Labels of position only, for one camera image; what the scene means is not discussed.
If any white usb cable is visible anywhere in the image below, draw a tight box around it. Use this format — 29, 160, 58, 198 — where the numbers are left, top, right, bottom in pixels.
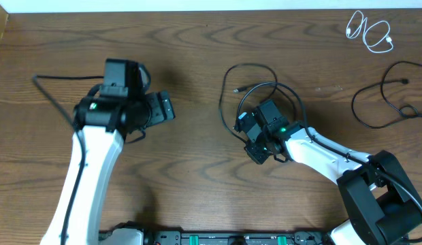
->
345, 10, 395, 54

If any black right camera cable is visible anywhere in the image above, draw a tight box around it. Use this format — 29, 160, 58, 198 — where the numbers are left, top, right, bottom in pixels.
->
236, 81, 422, 243

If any black left camera cable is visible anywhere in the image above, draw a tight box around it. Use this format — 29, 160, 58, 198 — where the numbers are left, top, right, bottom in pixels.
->
31, 73, 106, 245

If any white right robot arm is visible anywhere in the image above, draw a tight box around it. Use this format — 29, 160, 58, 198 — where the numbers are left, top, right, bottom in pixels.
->
236, 99, 422, 244

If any black usb cable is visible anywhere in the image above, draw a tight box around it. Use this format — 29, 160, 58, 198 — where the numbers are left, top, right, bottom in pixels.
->
351, 61, 422, 129
218, 63, 307, 144

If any black camera cable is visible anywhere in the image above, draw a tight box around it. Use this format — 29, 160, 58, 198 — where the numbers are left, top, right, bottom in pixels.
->
236, 81, 422, 243
31, 73, 106, 245

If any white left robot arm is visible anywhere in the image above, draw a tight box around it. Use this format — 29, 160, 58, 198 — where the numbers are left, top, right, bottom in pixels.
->
41, 59, 175, 244

